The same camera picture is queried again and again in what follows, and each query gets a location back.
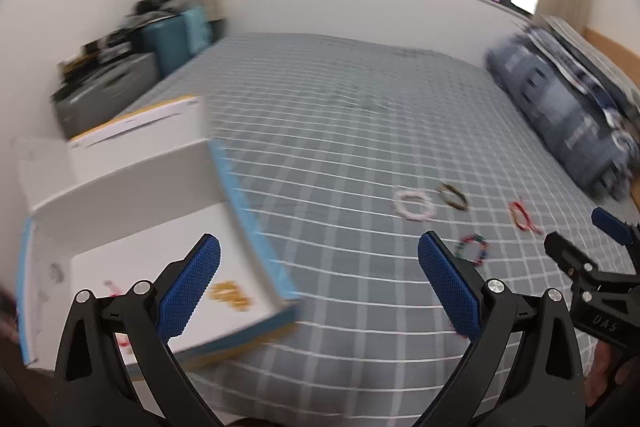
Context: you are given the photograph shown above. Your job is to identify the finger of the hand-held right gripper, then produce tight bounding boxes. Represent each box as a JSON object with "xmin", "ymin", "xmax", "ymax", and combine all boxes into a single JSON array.
[
  {"xmin": 591, "ymin": 207, "xmax": 640, "ymax": 253},
  {"xmin": 544, "ymin": 232, "xmax": 598, "ymax": 288}
]

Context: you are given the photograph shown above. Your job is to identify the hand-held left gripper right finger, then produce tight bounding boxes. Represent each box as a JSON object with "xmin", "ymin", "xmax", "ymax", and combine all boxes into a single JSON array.
[{"xmin": 417, "ymin": 231, "xmax": 587, "ymax": 427}]

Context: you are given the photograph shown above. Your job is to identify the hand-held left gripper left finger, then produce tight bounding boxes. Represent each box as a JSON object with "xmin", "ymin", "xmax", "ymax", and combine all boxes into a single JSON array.
[{"xmin": 54, "ymin": 232, "xmax": 223, "ymax": 427}]

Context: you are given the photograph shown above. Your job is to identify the multicoloured bead bracelet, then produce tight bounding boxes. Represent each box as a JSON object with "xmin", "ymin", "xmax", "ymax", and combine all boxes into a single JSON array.
[{"xmin": 454, "ymin": 233, "xmax": 491, "ymax": 267}]

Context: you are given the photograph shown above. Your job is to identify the red bead bracelet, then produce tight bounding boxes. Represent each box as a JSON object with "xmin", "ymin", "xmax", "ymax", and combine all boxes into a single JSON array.
[{"xmin": 506, "ymin": 199, "xmax": 545, "ymax": 235}]

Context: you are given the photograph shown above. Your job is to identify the brown wooden bead bracelet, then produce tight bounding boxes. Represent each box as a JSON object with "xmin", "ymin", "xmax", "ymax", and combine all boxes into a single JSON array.
[{"xmin": 436, "ymin": 183, "xmax": 471, "ymax": 210}]

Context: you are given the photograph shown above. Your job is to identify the pink bead bracelet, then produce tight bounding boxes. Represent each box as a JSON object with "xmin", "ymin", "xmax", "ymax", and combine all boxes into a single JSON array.
[{"xmin": 392, "ymin": 188, "xmax": 435, "ymax": 222}]

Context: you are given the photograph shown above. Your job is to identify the white cardboard box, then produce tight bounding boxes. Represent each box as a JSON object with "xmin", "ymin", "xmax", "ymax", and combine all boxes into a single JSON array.
[{"xmin": 15, "ymin": 94, "xmax": 301, "ymax": 370}]

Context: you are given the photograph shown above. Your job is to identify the person's right hand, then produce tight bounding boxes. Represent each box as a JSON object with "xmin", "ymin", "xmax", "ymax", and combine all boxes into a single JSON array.
[{"xmin": 584, "ymin": 339, "xmax": 635, "ymax": 408}]

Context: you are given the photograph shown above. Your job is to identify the blue patterned quilt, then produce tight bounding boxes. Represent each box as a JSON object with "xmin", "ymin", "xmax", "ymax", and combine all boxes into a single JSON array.
[{"xmin": 484, "ymin": 27, "xmax": 640, "ymax": 202}]

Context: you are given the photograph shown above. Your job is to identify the wooden headboard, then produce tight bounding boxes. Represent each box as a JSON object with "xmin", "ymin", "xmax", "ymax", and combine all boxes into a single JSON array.
[{"xmin": 582, "ymin": 26, "xmax": 640, "ymax": 92}]

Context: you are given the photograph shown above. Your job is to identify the grey striped pillow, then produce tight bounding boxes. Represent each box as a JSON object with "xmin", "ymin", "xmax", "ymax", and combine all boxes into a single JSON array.
[{"xmin": 530, "ymin": 14, "xmax": 636, "ymax": 118}]

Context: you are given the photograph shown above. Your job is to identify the grey suitcase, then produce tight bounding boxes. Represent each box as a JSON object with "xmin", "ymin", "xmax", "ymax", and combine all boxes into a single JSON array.
[{"xmin": 52, "ymin": 52, "xmax": 161, "ymax": 140}]

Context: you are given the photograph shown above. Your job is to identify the teal suitcase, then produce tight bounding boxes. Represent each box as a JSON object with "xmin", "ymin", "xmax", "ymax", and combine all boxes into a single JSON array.
[{"xmin": 140, "ymin": 14, "xmax": 193, "ymax": 80}]

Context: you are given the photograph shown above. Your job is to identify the light teal cloth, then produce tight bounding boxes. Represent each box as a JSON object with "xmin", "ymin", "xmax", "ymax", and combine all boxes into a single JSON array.
[{"xmin": 182, "ymin": 7, "xmax": 216, "ymax": 58}]

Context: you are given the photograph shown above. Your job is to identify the dark pile on grey suitcase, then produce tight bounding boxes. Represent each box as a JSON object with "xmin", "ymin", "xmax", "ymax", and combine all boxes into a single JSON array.
[{"xmin": 57, "ymin": 27, "xmax": 146, "ymax": 82}]

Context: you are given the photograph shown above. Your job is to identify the dark pile on teal suitcase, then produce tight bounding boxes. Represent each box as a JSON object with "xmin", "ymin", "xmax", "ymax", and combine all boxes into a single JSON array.
[{"xmin": 125, "ymin": 0, "xmax": 183, "ymax": 20}]

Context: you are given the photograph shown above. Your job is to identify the amber bead bracelet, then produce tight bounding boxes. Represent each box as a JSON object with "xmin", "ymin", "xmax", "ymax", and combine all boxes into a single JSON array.
[{"xmin": 209, "ymin": 279, "xmax": 253, "ymax": 312}]

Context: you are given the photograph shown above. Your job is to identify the red cord bracelet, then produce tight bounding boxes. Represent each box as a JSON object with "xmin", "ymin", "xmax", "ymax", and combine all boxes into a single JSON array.
[{"xmin": 102, "ymin": 278, "xmax": 133, "ymax": 355}]

